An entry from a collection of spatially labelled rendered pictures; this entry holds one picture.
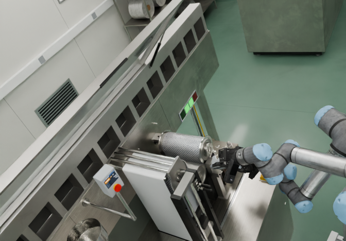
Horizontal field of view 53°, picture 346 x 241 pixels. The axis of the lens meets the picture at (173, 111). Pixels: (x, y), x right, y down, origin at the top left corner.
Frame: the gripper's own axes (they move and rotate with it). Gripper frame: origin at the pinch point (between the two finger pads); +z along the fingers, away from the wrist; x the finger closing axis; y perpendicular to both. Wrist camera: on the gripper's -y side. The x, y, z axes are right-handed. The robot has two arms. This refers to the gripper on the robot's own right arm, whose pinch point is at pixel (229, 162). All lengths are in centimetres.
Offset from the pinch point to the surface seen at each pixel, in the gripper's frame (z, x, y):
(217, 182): 4.0, 11.3, -4.3
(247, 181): -5.2, -3.4, -18.9
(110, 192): 9, 64, 55
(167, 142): 28.2, 9.8, 21.1
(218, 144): 15.8, -16.4, -5.9
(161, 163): 12, 35, 36
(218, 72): 130, -225, -109
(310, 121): -3, -150, -109
